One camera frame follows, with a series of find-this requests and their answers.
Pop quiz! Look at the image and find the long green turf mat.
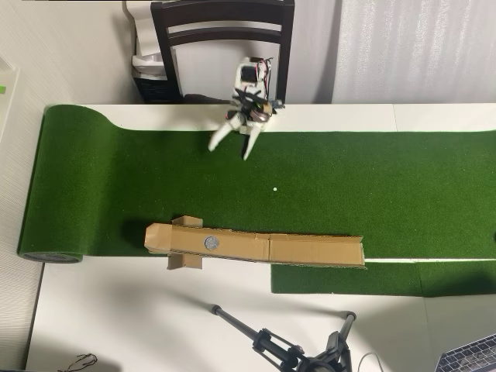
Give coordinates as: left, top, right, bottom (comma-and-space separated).
17, 103, 496, 267

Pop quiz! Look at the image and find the thin black wire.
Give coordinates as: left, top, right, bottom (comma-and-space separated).
65, 353, 98, 369

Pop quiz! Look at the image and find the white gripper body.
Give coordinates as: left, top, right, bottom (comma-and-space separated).
231, 88, 277, 135

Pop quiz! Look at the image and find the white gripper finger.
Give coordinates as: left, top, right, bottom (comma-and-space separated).
208, 115, 242, 152
242, 126, 264, 160

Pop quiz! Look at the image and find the gray laptop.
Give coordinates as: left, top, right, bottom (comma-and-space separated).
433, 335, 496, 372

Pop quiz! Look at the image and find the brown cardboard ramp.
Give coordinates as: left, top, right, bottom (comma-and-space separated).
143, 215, 367, 271

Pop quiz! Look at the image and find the white curtain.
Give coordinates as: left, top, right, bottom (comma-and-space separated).
332, 0, 496, 105

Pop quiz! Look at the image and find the thin white cable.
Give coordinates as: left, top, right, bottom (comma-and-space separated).
356, 351, 384, 372

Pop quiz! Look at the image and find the black printed box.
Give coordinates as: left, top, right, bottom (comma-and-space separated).
133, 75, 183, 105

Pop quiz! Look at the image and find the dark wooden chair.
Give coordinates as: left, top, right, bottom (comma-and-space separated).
150, 0, 295, 105

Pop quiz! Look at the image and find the black tripod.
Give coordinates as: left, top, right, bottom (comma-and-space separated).
208, 304, 357, 372

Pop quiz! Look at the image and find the white foam packaging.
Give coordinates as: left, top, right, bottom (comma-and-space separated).
122, 0, 167, 78

